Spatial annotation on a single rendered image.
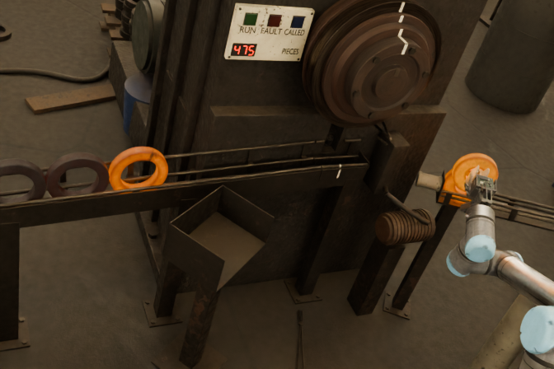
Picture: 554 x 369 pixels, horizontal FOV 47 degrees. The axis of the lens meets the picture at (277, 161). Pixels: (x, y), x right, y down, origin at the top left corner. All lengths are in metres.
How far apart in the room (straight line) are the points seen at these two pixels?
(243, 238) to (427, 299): 1.23
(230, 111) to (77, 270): 0.98
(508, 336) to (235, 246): 1.14
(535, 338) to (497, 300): 1.54
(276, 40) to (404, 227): 0.90
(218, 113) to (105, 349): 0.96
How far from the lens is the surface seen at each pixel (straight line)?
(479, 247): 2.08
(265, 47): 2.03
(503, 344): 2.64
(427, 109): 2.52
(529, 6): 4.70
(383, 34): 1.98
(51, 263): 2.71
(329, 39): 1.94
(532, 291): 2.03
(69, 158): 1.95
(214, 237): 2.02
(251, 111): 2.13
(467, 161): 2.31
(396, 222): 2.46
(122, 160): 1.98
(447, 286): 3.14
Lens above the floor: 1.98
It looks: 35 degrees down
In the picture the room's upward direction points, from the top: 17 degrees clockwise
